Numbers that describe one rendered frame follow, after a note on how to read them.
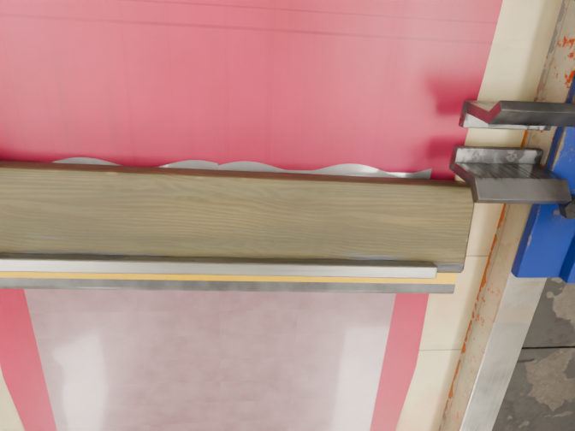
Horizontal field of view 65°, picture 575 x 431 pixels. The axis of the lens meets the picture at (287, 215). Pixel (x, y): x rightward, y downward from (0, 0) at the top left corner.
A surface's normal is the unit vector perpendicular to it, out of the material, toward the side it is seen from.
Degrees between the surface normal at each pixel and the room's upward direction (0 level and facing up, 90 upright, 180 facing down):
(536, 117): 45
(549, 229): 0
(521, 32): 0
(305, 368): 0
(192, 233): 11
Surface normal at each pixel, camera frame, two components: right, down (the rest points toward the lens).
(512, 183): 0.11, -0.33
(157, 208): 0.11, 0.25
